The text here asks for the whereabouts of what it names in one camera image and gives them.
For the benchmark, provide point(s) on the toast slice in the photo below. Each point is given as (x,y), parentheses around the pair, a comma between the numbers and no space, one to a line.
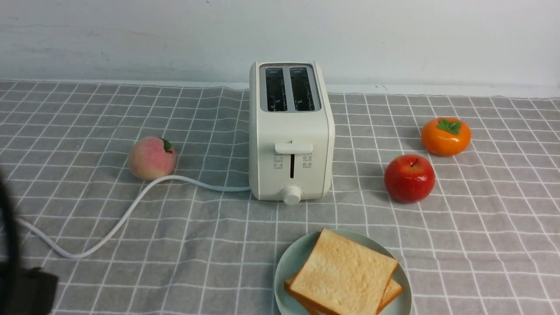
(392,291)
(342,277)

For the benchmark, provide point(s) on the orange persimmon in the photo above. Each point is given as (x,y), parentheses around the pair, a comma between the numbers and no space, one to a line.
(446,136)

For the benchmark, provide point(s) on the pink peach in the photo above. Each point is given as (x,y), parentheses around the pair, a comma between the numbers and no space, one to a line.
(151,158)

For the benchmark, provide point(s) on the grey checkered tablecloth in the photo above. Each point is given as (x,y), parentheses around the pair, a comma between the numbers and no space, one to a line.
(485,241)

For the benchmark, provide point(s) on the white toaster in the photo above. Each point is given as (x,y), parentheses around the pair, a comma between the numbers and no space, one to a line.
(291,132)

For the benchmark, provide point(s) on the red apple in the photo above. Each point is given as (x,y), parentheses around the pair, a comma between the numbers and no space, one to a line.
(409,178)

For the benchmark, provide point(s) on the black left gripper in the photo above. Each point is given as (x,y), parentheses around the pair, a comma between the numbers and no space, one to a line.
(33,294)

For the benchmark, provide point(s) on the light green plate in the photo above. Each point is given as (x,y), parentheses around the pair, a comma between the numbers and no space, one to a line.
(295,256)

